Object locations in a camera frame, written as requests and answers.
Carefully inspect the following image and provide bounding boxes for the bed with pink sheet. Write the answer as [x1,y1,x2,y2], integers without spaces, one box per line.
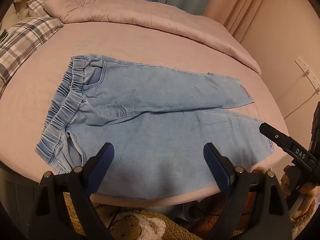
[0,17,290,205]

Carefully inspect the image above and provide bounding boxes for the pink quilted comforter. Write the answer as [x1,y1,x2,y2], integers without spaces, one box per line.
[44,0,262,75]

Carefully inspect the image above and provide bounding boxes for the white power cable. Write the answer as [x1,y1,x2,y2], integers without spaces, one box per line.
[275,71,320,119]

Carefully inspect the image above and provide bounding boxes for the light blue denim pants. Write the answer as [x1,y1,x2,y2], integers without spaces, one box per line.
[35,54,277,200]

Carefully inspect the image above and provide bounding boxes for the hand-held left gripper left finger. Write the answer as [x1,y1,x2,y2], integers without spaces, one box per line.
[28,142,118,240]

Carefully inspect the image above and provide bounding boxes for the large plaid pillow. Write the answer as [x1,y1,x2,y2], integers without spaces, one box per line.
[0,16,64,95]

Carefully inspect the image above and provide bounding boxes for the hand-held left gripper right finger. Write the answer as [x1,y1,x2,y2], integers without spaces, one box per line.
[203,142,293,240]

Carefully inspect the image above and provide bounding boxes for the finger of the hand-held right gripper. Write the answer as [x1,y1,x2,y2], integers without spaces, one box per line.
[259,122,318,174]

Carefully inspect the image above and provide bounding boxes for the small plaid pillow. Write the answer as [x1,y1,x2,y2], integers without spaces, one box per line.
[26,0,75,18]

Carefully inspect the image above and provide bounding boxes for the white power strip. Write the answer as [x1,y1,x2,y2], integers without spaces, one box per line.
[295,56,320,91]

